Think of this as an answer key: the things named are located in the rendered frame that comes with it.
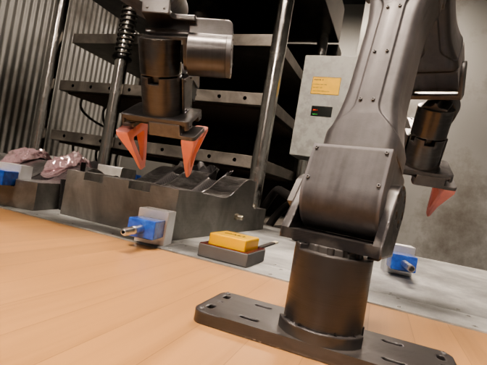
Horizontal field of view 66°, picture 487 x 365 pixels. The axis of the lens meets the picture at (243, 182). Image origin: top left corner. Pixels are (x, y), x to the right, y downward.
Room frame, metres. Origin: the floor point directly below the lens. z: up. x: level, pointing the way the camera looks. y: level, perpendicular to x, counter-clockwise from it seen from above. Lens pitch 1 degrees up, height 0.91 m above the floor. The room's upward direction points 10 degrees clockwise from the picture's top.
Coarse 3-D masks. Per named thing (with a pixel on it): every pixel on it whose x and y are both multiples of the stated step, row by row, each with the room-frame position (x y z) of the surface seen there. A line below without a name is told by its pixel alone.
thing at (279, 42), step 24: (288, 0) 1.39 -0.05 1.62; (288, 24) 1.40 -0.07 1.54; (48, 48) 1.82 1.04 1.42; (48, 72) 1.82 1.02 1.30; (48, 96) 1.83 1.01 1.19; (264, 96) 1.40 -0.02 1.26; (48, 120) 1.86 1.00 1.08; (264, 120) 1.39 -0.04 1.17; (264, 144) 1.39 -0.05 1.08; (264, 168) 1.40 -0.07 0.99
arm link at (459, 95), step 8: (464, 64) 0.56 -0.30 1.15; (464, 72) 0.56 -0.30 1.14; (464, 80) 0.58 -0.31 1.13; (464, 88) 0.59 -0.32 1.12; (416, 96) 0.61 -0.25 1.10; (424, 96) 0.60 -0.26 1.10; (432, 96) 0.60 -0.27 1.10; (440, 96) 0.59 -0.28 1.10; (448, 96) 0.58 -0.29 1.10; (456, 96) 0.58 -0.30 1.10; (456, 104) 0.65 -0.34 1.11; (456, 112) 0.64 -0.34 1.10
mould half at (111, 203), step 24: (168, 168) 1.02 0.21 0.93; (72, 192) 0.74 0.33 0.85; (96, 192) 0.72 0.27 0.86; (120, 192) 0.70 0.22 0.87; (144, 192) 0.68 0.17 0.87; (168, 192) 0.66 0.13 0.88; (192, 192) 0.69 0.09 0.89; (216, 192) 0.87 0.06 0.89; (240, 192) 0.91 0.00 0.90; (72, 216) 0.73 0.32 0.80; (96, 216) 0.71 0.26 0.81; (120, 216) 0.69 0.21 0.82; (192, 216) 0.71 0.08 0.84; (216, 216) 0.80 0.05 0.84; (264, 216) 1.11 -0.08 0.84
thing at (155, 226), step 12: (144, 216) 0.59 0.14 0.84; (156, 216) 0.59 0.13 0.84; (168, 216) 0.59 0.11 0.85; (132, 228) 0.52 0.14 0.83; (144, 228) 0.55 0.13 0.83; (156, 228) 0.55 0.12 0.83; (168, 228) 0.60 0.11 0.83; (144, 240) 0.59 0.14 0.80; (156, 240) 0.59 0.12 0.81; (168, 240) 0.61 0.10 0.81
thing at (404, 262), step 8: (400, 248) 0.70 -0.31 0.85; (408, 248) 0.70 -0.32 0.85; (392, 256) 0.67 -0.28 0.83; (400, 256) 0.66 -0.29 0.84; (408, 256) 0.66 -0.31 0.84; (384, 264) 0.71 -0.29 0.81; (392, 264) 0.67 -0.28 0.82; (400, 264) 0.66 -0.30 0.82; (408, 264) 0.62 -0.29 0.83; (416, 264) 0.66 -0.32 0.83; (392, 272) 0.70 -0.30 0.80; (400, 272) 0.70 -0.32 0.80; (408, 272) 0.70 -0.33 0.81
